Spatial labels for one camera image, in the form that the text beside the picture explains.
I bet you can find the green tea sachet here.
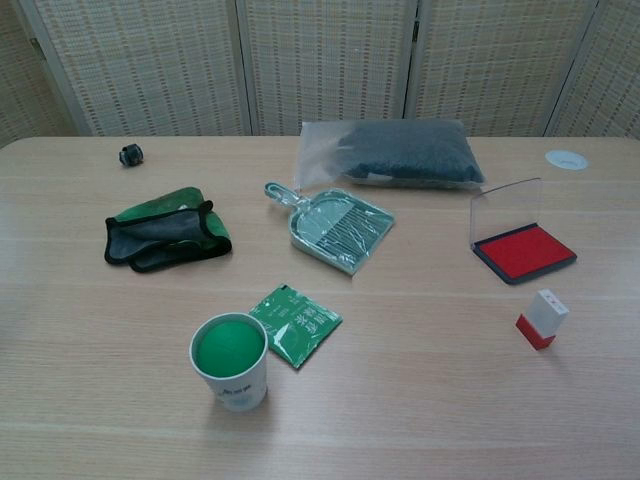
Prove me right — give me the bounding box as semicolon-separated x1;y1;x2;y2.
248;282;344;371

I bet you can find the white red stamp block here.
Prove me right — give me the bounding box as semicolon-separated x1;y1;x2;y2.
515;288;571;351

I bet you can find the small black round object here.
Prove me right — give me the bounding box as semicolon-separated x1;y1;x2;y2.
118;143;146;168

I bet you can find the plastic bag of black material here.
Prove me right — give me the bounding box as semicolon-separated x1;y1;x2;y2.
295;119;487;190

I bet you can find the green grey microfiber cloth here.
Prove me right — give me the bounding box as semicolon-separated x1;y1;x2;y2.
103;186;234;274

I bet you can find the packaged mini dustpan brush set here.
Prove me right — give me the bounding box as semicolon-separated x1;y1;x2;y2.
263;181;396;277

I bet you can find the white paper cup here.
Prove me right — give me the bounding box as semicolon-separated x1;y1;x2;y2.
188;312;270;413

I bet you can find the green ball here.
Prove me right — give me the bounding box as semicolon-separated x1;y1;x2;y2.
195;322;263;375

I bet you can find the red ink pad clear lid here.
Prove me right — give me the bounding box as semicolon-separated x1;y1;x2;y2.
468;177;579;286

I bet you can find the woven folding screen panel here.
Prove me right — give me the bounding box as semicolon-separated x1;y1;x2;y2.
404;0;599;137
234;0;419;137
19;0;251;137
0;0;84;149
544;0;640;139

